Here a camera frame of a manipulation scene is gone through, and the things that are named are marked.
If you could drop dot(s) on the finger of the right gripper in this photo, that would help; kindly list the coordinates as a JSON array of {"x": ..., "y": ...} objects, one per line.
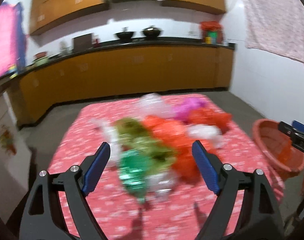
[{"x": 298, "y": 126}]

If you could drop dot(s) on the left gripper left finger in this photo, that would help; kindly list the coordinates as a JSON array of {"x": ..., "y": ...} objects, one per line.
[{"x": 43, "y": 217}]

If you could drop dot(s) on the small red plastic bag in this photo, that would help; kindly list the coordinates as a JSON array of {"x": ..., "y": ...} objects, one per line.
[{"x": 208, "y": 116}]

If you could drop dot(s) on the small white plastic bag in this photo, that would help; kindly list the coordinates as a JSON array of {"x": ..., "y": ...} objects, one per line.
[{"x": 162, "y": 184}]

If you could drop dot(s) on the dark green plastic bag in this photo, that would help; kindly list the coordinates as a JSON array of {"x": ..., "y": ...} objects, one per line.
[{"x": 133, "y": 169}]

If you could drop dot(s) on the clear bubble wrap sheet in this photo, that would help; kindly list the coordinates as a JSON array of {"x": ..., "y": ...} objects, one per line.
[{"x": 111, "y": 136}]

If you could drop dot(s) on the large orange plastic bag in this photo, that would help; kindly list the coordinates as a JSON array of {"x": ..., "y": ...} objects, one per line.
[{"x": 173, "y": 134}]

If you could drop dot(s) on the olive green paw bag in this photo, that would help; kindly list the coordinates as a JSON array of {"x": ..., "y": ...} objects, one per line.
[{"x": 134, "y": 136}]

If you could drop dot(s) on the red plastic basket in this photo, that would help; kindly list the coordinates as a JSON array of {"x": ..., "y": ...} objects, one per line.
[{"x": 287, "y": 161}]

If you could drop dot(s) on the flower decorated panel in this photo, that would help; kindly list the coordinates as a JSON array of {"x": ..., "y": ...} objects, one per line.
[{"x": 15, "y": 159}]

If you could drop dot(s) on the pink floral hanging cloth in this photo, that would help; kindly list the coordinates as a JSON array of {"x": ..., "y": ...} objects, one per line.
[{"x": 276, "y": 26}]

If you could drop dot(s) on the red floral tablecloth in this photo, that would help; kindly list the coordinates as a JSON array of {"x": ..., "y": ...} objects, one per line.
[{"x": 182, "y": 215}]

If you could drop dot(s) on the magenta plastic bag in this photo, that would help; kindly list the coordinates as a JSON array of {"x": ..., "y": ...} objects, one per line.
[{"x": 183, "y": 109}]

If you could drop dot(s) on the yellow container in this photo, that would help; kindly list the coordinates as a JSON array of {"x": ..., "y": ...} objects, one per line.
[{"x": 208, "y": 40}]

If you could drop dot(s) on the green canister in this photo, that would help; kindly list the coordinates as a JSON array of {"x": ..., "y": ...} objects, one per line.
[{"x": 213, "y": 36}]

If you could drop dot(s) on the red bag covered appliance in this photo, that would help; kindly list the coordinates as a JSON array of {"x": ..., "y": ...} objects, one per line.
[{"x": 207, "y": 26}]

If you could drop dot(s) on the yellow sponge pack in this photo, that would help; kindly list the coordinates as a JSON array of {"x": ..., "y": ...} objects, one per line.
[{"x": 13, "y": 71}]

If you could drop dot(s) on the stacked bowls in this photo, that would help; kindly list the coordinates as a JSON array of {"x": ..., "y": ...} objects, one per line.
[{"x": 40, "y": 58}]

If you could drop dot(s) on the lower wooden cabinets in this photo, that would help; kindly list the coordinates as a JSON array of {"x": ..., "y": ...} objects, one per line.
[{"x": 32, "y": 96}]

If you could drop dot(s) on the glass jar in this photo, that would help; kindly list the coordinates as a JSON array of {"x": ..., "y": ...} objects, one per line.
[{"x": 64, "y": 48}]

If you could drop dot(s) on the black lidded wok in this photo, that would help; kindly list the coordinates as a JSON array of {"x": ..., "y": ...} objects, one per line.
[{"x": 151, "y": 32}]

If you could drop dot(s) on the black countertop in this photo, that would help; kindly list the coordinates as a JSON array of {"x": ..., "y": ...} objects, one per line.
[{"x": 121, "y": 43}]

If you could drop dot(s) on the pink blue window curtain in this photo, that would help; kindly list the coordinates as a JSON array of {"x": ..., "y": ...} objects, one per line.
[{"x": 13, "y": 40}]

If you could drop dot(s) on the dark cutting board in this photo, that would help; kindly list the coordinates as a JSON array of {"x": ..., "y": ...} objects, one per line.
[{"x": 82, "y": 43}]

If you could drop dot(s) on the red bottle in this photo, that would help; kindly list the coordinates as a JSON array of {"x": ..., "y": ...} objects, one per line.
[{"x": 96, "y": 42}]

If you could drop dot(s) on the black wok left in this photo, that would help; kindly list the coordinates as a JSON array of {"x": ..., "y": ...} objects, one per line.
[{"x": 125, "y": 35}]

